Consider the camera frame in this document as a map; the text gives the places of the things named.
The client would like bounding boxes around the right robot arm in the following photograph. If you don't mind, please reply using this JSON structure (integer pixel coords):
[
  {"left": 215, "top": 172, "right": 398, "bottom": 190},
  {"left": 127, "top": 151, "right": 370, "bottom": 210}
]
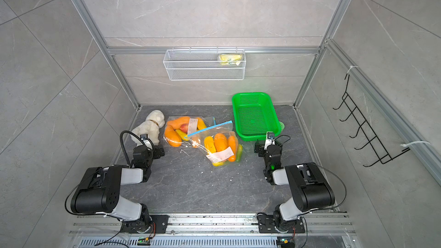
[{"left": 254, "top": 140, "right": 335, "bottom": 227}]

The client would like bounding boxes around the black wall hook rack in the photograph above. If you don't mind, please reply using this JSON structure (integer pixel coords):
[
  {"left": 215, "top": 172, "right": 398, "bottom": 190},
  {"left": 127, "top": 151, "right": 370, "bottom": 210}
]
[{"left": 333, "top": 74, "right": 411, "bottom": 168}]

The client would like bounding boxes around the yellow mango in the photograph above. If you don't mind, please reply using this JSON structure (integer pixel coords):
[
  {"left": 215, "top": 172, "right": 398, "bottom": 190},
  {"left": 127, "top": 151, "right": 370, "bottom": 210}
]
[{"left": 204, "top": 136, "right": 217, "bottom": 154}]

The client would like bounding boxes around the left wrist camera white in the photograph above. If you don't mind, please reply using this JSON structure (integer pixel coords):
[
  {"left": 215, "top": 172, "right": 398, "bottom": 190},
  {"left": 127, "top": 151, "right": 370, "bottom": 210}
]
[{"left": 140, "top": 134, "right": 153, "bottom": 150}]

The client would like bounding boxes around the green mango small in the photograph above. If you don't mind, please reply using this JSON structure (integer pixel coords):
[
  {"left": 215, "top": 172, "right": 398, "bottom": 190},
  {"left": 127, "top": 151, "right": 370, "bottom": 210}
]
[{"left": 235, "top": 144, "right": 243, "bottom": 162}]

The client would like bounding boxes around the large orange mango top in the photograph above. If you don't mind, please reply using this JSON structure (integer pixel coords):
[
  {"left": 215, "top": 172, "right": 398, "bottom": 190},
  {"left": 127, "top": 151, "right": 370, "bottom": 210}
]
[{"left": 214, "top": 133, "right": 229, "bottom": 152}]

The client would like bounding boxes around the white plush toy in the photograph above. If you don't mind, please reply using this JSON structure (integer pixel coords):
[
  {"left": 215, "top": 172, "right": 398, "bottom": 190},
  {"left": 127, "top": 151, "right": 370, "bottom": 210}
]
[{"left": 132, "top": 110, "right": 165, "bottom": 146}]

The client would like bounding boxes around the metal base rail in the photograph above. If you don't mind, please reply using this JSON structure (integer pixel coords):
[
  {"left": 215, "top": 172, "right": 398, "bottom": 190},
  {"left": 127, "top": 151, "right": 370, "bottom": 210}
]
[{"left": 62, "top": 212, "right": 361, "bottom": 248}]

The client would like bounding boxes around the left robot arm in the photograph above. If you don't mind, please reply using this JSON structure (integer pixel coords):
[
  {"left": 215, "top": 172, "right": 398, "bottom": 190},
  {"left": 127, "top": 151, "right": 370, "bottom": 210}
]
[{"left": 68, "top": 145, "right": 165, "bottom": 227}]

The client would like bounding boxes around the white wire wall basket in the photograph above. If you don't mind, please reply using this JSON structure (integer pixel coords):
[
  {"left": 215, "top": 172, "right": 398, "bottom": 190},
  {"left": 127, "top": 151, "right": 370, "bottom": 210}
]
[{"left": 163, "top": 48, "right": 246, "bottom": 81}]

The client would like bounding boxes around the spare clear plastic bag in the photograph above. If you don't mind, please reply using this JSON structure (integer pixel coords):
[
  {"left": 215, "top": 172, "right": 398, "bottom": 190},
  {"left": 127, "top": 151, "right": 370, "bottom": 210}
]
[{"left": 189, "top": 121, "right": 243, "bottom": 167}]

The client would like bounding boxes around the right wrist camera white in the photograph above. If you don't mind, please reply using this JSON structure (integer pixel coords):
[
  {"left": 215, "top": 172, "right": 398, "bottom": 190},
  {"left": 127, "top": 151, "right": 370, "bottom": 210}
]
[{"left": 264, "top": 132, "right": 275, "bottom": 150}]

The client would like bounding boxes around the green plastic basket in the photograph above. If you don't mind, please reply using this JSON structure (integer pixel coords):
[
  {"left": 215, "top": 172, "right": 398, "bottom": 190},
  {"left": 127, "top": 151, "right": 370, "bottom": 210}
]
[{"left": 232, "top": 92, "right": 281, "bottom": 141}]

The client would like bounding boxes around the orange-yellow mango back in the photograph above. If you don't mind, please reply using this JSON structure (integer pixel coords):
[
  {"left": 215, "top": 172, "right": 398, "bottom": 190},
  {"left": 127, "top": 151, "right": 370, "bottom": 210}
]
[{"left": 227, "top": 134, "right": 238, "bottom": 162}]

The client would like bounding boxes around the yellow packet in wire basket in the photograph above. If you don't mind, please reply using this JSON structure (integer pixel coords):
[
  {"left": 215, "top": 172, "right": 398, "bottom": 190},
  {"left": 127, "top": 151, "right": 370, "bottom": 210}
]
[{"left": 217, "top": 54, "right": 243, "bottom": 66}]

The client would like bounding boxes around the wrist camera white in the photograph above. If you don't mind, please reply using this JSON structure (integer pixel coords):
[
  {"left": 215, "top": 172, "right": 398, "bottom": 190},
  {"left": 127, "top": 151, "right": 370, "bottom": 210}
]
[
  {"left": 264, "top": 132, "right": 275, "bottom": 150},
  {"left": 140, "top": 134, "right": 153, "bottom": 150}
]

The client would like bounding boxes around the clear zip-top bag blue zipper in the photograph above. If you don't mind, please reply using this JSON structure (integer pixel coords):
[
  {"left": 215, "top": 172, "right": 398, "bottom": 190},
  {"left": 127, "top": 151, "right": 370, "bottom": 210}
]
[{"left": 163, "top": 116, "right": 216, "bottom": 148}]

